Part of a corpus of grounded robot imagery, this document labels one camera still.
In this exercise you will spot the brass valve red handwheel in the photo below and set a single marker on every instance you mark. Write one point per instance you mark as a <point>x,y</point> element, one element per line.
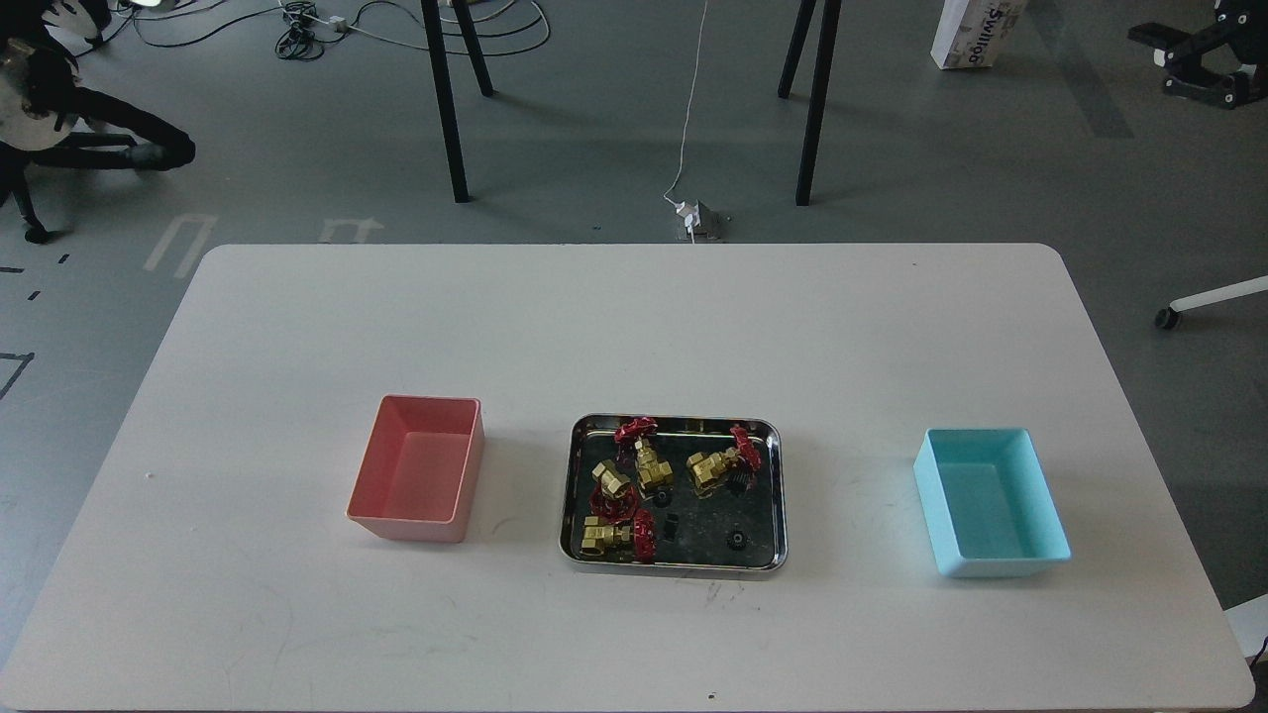
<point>614,498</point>

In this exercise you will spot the shiny metal tray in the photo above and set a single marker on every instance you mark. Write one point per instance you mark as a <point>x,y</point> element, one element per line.
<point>760,512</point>

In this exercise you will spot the brass valve top middle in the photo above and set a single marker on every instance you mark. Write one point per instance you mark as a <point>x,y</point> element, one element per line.
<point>634,446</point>

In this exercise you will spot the brass valve top right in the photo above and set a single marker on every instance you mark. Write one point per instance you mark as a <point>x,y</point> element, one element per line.
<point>710,471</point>

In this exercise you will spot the brass valve bottom left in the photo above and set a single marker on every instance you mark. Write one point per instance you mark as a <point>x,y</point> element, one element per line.
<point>600,536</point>

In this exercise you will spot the pink plastic box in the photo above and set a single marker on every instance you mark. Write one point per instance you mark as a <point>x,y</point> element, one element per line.
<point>418,476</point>

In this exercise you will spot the light blue plastic box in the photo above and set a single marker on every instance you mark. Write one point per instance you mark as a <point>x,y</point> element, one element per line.
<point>987,505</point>

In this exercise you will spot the white cardboard box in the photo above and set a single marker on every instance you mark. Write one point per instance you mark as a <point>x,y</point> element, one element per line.
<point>971,34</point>

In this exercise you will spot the black table leg right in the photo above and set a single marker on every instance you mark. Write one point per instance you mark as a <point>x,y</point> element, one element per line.
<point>824,56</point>

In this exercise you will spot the black table leg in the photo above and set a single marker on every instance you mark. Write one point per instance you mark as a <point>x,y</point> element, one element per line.
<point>824,56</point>
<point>437,51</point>

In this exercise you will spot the black table leg left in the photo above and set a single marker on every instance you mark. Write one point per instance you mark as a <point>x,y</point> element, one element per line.
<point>437,51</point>

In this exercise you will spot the white chair base leg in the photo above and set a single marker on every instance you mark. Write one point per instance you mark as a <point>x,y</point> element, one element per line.
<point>1171,316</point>

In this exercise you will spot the black office chair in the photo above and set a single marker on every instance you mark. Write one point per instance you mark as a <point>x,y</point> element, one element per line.
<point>51,119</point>

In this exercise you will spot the black cable bundle floor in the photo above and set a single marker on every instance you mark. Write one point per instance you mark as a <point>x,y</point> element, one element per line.
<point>310,28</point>

